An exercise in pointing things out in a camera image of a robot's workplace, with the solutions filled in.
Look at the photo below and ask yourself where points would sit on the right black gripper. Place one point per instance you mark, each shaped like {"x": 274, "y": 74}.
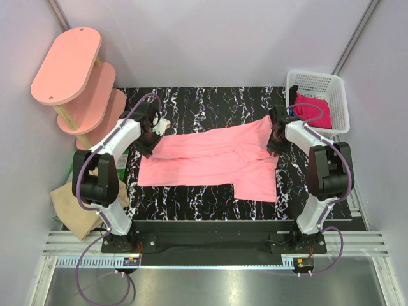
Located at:
{"x": 271, "y": 147}

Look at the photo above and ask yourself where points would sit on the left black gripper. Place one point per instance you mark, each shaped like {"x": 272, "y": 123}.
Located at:
{"x": 146, "y": 151}

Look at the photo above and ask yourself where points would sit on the pink t shirt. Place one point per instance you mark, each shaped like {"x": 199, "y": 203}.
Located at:
{"x": 234, "y": 155}

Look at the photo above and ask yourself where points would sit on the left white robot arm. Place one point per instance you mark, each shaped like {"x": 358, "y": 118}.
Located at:
{"x": 95, "y": 181}

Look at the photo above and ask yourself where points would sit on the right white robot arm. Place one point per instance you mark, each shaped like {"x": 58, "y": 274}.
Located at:
{"x": 329, "y": 176}

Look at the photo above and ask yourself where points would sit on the green folded t shirt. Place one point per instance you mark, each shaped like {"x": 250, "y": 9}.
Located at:
{"x": 120, "y": 166}

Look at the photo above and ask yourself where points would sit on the magenta t shirt in basket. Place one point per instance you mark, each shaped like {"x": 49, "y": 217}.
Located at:
{"x": 317, "y": 110}

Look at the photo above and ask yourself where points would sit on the black garment in basket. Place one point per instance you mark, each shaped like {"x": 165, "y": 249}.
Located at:
{"x": 293, "y": 94}

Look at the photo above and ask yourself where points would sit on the white plastic laundry basket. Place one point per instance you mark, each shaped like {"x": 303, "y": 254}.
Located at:
{"x": 319, "y": 98}

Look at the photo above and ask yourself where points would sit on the pink three-tier shelf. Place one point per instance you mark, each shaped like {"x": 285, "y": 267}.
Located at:
{"x": 79, "y": 87}

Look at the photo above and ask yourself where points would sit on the beige folded t shirt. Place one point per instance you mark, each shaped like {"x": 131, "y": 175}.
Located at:
{"x": 79, "y": 221}

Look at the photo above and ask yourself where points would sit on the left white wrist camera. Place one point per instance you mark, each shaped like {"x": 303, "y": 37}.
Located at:
{"x": 160, "y": 126}

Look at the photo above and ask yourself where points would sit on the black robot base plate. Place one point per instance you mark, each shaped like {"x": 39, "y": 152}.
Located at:
{"x": 277, "y": 237}

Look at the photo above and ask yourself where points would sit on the aluminium frame rail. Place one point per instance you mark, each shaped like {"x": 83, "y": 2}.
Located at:
{"x": 70, "y": 253}

